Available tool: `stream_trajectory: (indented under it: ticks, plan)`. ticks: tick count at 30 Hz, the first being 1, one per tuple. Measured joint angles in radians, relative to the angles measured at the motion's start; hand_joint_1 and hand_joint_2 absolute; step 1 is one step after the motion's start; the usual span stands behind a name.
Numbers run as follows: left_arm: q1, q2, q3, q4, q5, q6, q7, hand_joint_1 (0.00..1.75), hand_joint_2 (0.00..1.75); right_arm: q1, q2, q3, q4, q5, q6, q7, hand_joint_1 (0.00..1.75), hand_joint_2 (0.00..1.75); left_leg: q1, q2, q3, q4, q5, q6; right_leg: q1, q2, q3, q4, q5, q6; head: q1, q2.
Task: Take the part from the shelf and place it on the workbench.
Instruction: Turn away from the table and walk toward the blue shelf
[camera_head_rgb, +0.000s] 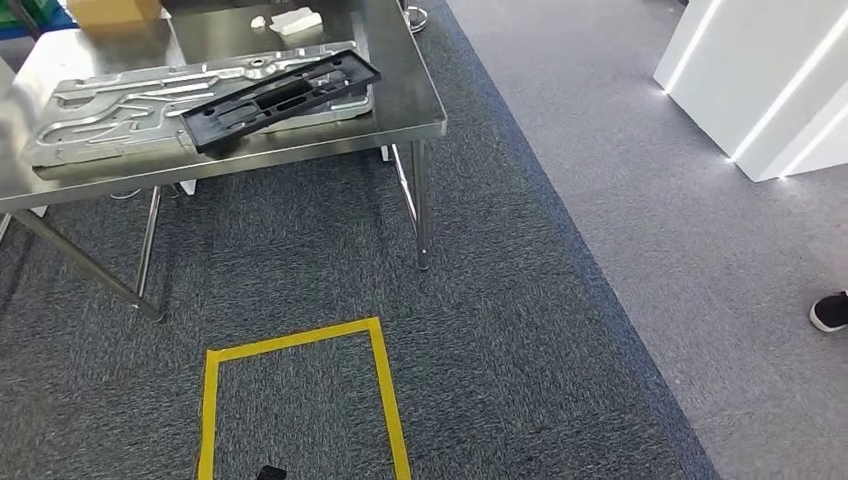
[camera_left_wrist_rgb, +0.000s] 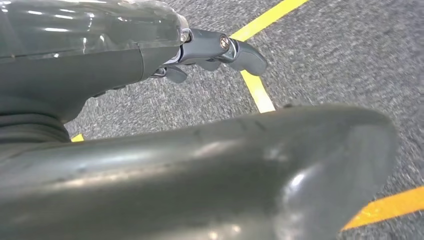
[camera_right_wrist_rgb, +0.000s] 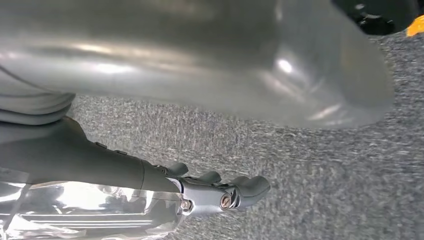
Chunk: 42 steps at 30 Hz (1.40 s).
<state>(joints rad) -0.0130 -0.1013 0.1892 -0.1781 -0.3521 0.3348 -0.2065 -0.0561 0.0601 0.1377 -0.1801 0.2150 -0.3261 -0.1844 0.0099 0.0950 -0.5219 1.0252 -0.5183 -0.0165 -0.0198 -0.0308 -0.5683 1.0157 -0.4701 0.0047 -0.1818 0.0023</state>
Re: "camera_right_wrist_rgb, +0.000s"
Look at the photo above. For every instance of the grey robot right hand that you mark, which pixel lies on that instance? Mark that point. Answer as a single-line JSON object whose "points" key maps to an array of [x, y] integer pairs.
{"points": [[198, 59]]}

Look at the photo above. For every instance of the yellow floor tape square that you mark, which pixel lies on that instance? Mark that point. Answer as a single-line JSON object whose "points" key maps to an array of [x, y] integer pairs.
{"points": [[416, 26]]}

